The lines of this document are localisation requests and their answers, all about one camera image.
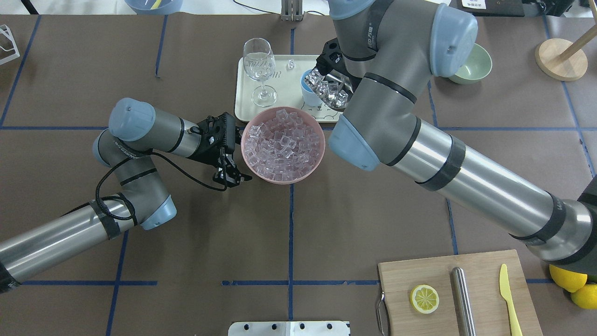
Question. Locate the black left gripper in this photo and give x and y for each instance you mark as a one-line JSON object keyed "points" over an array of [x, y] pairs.
{"points": [[205, 151]]}

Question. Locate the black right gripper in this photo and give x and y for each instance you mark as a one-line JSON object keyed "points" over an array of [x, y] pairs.
{"points": [[334, 59]]}

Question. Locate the pink bowl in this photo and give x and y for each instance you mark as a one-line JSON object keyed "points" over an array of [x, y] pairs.
{"points": [[282, 179]]}

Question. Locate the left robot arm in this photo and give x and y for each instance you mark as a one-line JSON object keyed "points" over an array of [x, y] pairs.
{"points": [[136, 132]]}

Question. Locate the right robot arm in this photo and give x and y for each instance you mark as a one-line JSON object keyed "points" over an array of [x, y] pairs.
{"points": [[393, 48]]}

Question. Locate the ice cubes in scoop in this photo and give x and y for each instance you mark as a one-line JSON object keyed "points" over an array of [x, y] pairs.
{"points": [[329, 89]]}

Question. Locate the single ice cube on tray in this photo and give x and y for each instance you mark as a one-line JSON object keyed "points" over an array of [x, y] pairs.
{"points": [[291, 64]]}

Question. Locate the light blue cup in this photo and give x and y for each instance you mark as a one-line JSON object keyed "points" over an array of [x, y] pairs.
{"points": [[310, 98]]}

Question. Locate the clear ice cubes pile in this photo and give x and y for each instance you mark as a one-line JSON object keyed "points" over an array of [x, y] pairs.
{"points": [[283, 144]]}

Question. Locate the cream bear tray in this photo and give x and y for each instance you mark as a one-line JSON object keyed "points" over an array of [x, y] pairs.
{"points": [[287, 84]]}

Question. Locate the clear wine glass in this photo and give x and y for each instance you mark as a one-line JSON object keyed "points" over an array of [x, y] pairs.
{"points": [[259, 65]]}

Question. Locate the green bowl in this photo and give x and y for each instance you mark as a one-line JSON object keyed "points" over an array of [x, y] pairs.
{"points": [[477, 66]]}

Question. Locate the lemon half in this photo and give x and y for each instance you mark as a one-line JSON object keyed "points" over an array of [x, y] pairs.
{"points": [[424, 299]]}

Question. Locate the wooden stand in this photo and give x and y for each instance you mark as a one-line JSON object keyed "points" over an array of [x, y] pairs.
{"points": [[562, 59]]}

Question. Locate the metal cylinder rod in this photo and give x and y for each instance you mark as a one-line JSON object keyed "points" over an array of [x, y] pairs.
{"points": [[462, 302]]}

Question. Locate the yellow plastic knife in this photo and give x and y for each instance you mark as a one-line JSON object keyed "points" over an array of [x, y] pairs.
{"points": [[506, 294]]}

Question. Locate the yellow lemon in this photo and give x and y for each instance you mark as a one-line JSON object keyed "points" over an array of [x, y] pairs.
{"points": [[585, 297], [570, 281]]}

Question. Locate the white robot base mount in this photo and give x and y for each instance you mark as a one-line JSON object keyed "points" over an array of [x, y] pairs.
{"points": [[290, 328]]}

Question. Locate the white wire cup rack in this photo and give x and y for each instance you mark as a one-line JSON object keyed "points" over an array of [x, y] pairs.
{"points": [[8, 47]]}

